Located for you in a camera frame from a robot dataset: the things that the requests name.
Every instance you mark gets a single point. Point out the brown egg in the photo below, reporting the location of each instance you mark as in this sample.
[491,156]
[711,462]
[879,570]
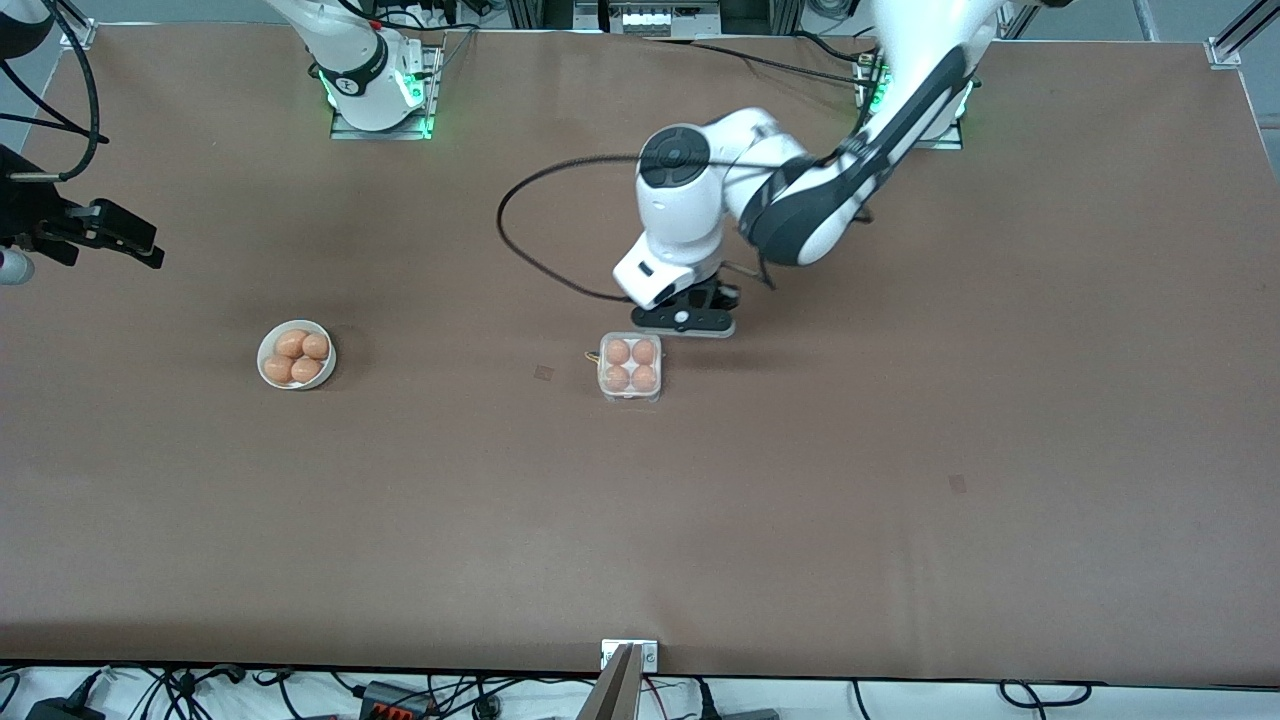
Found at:
[306,369]
[618,351]
[645,351]
[617,379]
[316,346]
[645,378]
[279,368]
[291,343]

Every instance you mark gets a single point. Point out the clear plastic egg carton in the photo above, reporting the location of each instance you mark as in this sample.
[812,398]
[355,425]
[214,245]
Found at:
[631,397]

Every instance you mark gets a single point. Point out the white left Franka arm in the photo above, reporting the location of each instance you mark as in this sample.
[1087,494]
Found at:
[800,210]

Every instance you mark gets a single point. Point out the grey control box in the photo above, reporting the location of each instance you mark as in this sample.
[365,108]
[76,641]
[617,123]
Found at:
[650,18]

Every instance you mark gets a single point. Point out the white round bowl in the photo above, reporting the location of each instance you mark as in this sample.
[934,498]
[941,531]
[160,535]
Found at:
[264,350]

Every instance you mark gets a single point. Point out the black power adapter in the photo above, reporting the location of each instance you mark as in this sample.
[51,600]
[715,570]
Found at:
[60,712]

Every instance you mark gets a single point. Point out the black adapter with orange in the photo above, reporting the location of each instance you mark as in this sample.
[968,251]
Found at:
[390,697]

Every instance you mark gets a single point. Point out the aluminium frame corner bracket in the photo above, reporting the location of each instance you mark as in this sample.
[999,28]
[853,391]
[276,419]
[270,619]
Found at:
[1222,52]
[78,36]

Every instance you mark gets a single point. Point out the dark metal frame post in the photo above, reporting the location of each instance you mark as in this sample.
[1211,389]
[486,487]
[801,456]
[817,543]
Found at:
[540,12]

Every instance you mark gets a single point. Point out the metal table clamp bracket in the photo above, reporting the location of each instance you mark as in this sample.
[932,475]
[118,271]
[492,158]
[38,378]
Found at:
[650,655]

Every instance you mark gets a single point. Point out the brown camera mount beam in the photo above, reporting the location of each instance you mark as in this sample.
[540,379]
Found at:
[615,695]

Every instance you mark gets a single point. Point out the aluminium frame strut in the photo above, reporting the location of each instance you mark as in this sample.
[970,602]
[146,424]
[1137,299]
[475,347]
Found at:
[1146,20]

